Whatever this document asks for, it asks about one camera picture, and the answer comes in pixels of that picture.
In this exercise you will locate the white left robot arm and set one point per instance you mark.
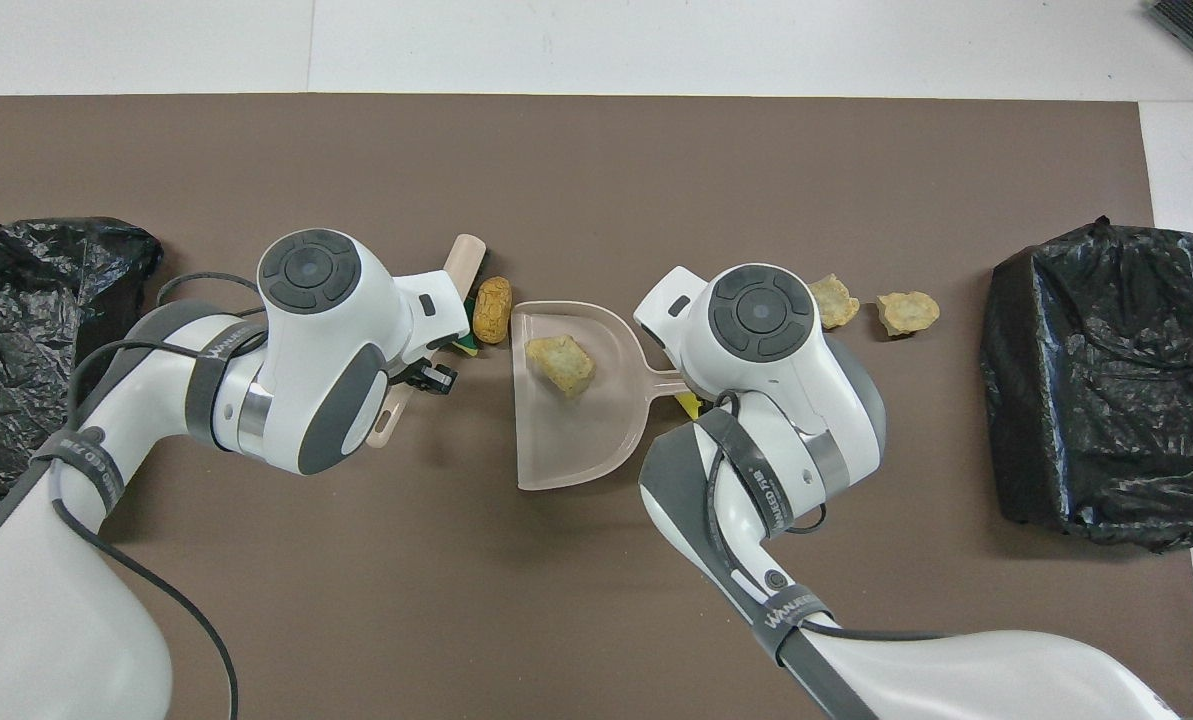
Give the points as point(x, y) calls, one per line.
point(326, 360)

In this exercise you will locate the black bag lined trash bin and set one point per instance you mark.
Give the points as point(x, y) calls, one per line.
point(16, 350)
point(1116, 400)

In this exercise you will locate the notched yellow sponge piece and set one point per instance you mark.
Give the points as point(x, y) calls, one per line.
point(690, 406)

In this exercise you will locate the jagged beige sponge scrap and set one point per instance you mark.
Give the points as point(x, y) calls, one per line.
point(836, 300)

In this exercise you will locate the brown table mat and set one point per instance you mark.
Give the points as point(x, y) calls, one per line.
point(556, 600)

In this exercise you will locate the beige hand brush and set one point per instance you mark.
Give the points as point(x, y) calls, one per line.
point(464, 260)

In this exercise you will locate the green and yellow sponge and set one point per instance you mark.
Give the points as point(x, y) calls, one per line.
point(466, 340)

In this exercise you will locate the pale tan sponge chunk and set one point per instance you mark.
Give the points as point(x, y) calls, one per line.
point(561, 365)

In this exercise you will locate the beige plastic dustpan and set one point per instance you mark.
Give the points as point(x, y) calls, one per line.
point(576, 440)

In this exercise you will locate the rounded beige sponge scrap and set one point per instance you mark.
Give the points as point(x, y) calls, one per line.
point(908, 313)

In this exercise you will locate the orange brown sponge lump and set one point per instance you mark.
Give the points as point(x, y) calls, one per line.
point(493, 310)

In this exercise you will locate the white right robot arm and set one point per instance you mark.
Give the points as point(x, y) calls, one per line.
point(786, 420)

